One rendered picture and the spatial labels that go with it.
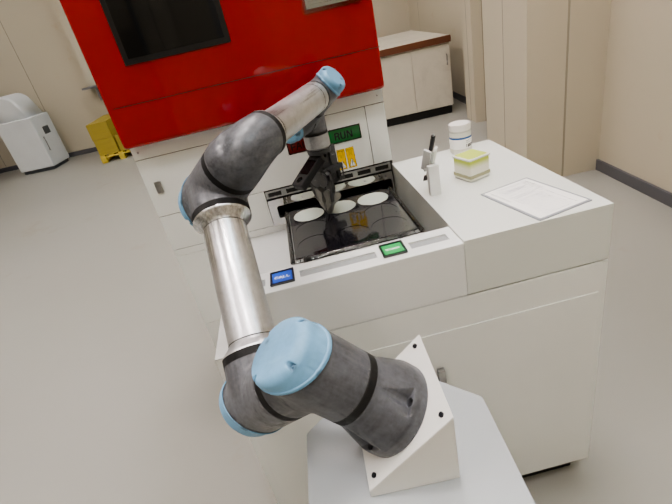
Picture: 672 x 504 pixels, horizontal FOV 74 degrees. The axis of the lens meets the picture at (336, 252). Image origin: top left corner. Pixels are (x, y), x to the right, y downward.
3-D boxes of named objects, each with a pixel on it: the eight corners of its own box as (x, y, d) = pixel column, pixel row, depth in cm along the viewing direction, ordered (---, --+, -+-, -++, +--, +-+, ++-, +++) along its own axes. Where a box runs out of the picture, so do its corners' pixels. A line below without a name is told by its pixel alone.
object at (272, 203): (274, 224, 158) (267, 200, 153) (394, 194, 159) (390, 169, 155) (274, 226, 156) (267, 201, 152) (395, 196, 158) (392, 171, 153)
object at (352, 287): (240, 329, 112) (223, 283, 105) (452, 274, 113) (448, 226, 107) (239, 353, 103) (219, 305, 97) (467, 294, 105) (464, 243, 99)
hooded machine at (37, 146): (72, 159, 838) (36, 87, 776) (57, 168, 786) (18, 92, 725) (38, 166, 839) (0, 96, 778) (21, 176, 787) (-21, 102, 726)
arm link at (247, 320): (267, 427, 64) (197, 136, 85) (222, 451, 73) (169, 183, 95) (331, 411, 72) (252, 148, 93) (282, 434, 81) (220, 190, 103)
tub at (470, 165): (453, 177, 131) (451, 155, 128) (473, 169, 133) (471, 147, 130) (470, 183, 125) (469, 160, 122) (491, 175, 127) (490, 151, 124)
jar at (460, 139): (447, 150, 153) (444, 123, 148) (467, 146, 153) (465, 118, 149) (455, 156, 147) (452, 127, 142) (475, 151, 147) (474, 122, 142)
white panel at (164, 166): (177, 253, 160) (130, 145, 141) (396, 198, 162) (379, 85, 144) (175, 257, 157) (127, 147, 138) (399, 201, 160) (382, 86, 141)
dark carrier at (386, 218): (289, 213, 152) (288, 211, 151) (386, 189, 153) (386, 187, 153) (296, 260, 121) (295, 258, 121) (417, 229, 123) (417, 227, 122)
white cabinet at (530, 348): (288, 405, 197) (230, 244, 158) (497, 350, 200) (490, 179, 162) (298, 558, 140) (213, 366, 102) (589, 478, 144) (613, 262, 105)
